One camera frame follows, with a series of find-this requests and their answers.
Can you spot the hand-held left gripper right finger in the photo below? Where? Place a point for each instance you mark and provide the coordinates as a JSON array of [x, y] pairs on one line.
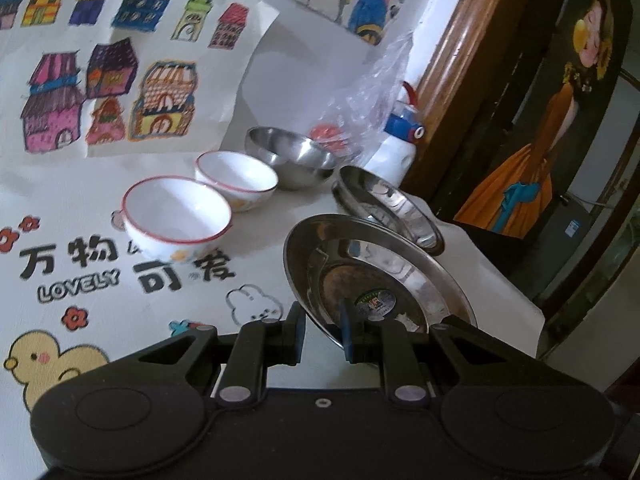
[[348, 336]]

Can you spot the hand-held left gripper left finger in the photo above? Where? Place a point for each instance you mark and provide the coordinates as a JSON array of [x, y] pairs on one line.
[[299, 331]]

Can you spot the large stainless steel plate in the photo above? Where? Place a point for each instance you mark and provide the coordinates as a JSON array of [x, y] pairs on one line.
[[380, 270]]

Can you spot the small stainless steel plate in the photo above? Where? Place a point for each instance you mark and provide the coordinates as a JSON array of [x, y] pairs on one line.
[[395, 210]]

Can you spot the white bowl with red rim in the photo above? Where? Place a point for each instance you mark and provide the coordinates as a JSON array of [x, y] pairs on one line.
[[175, 210], [235, 175]]

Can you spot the stainless steel bowl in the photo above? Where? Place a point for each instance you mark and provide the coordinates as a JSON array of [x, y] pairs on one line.
[[295, 155]]

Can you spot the white printed tablecloth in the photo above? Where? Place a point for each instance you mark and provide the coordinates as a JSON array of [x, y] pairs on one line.
[[260, 260]]

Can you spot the white and blue penguin bottle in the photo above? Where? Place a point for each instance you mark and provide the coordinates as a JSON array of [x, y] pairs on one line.
[[395, 155]]

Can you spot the red round object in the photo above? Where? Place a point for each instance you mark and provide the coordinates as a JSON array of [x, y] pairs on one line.
[[327, 134]]

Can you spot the clear plastic bag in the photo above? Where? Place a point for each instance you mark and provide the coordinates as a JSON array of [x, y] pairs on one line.
[[370, 95]]

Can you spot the painting of figure in dress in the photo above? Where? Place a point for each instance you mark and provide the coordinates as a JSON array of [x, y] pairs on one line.
[[525, 170]]

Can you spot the colourful house drawing paper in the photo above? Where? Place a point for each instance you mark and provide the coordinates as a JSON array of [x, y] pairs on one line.
[[220, 100]]

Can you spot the dark curved frame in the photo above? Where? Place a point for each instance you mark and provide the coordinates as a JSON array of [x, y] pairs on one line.
[[595, 255]]

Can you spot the brown wooden door frame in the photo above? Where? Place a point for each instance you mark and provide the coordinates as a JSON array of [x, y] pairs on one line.
[[475, 35]]

